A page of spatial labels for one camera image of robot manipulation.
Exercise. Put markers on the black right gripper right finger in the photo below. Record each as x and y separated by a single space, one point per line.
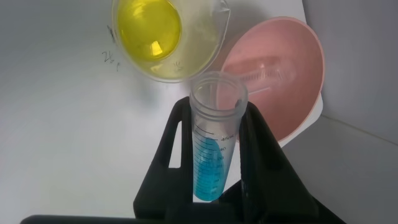
267 174

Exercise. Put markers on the test tube with blue pigment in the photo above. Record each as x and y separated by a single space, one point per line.
206 174

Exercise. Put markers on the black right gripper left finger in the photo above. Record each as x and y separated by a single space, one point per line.
161 189

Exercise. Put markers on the pink bowl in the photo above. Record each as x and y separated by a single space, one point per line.
295 109

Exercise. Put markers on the clear plastic beaker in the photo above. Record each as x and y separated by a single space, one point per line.
149 31

